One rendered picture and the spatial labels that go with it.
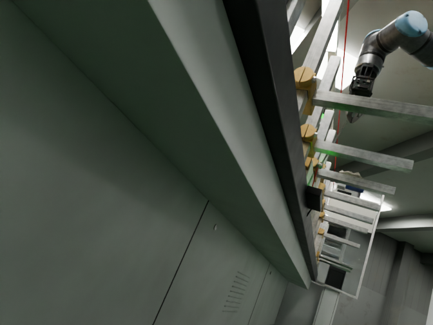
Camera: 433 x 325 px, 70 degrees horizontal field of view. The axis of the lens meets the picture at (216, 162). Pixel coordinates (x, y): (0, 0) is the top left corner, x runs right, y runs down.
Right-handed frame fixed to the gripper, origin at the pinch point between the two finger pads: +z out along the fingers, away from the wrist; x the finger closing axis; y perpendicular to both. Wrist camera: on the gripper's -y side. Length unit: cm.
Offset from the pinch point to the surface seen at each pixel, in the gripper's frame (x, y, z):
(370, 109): 5.9, 32.4, 16.7
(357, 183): 7.1, -16.8, 15.4
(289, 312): -22, -256, 74
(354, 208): 9, -241, -49
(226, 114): -10, 66, 44
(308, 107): -8.5, 30.5, 17.7
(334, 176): -1.2, -16.8, 14.9
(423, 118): 16.9, 32.3, 16.7
